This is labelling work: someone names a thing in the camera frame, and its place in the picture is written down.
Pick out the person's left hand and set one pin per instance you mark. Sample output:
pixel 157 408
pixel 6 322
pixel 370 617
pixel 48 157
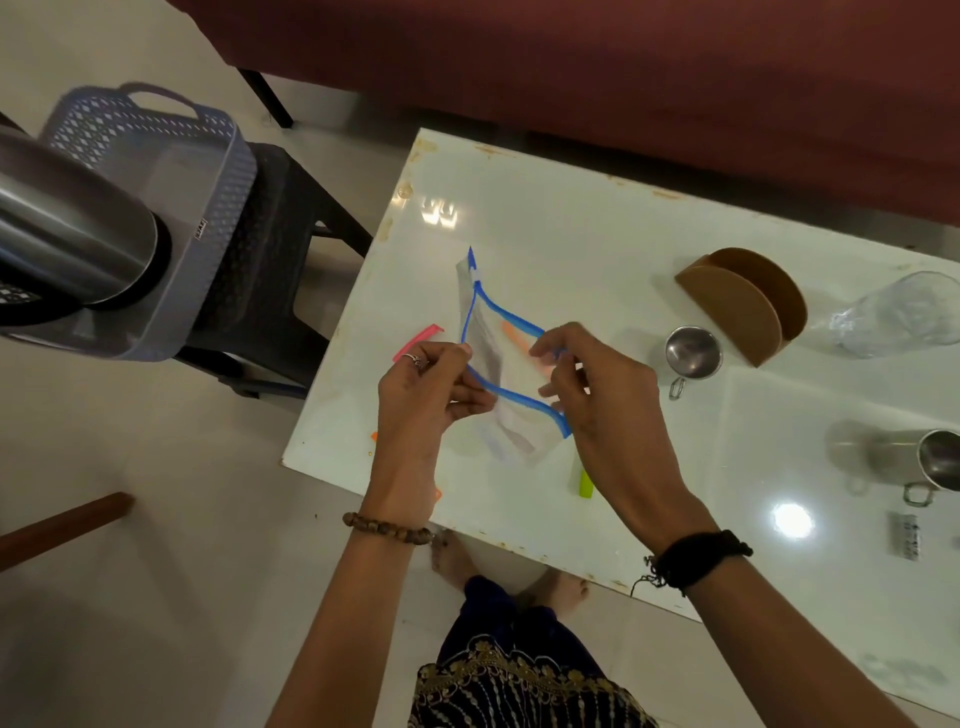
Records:
pixel 409 420

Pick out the person's right hand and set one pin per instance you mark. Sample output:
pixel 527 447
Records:
pixel 622 420

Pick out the person's right thumb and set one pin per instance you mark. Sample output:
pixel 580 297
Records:
pixel 562 388

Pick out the person's left thumb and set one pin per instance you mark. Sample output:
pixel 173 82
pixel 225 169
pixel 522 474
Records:
pixel 472 401

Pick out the clear blue-zipper plastic bag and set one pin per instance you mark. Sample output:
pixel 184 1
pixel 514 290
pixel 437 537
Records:
pixel 495 360

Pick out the person's left forearm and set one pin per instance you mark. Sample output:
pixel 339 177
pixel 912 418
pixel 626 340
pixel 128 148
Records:
pixel 352 630

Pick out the person's right forearm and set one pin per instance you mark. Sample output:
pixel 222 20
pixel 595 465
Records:
pixel 780 645

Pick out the pink comb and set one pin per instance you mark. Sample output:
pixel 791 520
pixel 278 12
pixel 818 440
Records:
pixel 416 341

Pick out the green marker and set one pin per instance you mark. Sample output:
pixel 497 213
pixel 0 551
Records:
pixel 584 480

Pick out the small steel cup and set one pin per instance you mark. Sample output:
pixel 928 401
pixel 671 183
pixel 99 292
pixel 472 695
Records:
pixel 693 354

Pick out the person's left foot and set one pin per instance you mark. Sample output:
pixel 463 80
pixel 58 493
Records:
pixel 448 559

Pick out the person's foot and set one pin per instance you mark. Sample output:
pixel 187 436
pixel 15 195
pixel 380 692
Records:
pixel 559 589
pixel 448 559

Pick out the brown napkin holder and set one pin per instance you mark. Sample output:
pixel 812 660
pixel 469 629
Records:
pixel 739 311

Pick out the person's right foot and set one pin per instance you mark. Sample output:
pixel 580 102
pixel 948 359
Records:
pixel 559 589

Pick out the black plastic stool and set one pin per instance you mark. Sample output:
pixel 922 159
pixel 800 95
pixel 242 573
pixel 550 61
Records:
pixel 277 247

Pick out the dark embroidered skirt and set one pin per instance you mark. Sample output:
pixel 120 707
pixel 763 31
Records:
pixel 517 675

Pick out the maroon sofa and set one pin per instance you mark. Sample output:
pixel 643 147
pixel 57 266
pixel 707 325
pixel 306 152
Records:
pixel 600 75

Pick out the clear drinking glass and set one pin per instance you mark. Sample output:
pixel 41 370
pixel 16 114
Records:
pixel 900 315

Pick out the grey plastic basket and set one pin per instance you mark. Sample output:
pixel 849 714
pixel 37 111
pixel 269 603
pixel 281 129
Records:
pixel 195 195

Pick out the brown wooden furniture leg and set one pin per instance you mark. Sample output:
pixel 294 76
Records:
pixel 64 529

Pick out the steel pot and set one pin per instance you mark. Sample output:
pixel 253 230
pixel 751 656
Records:
pixel 67 232

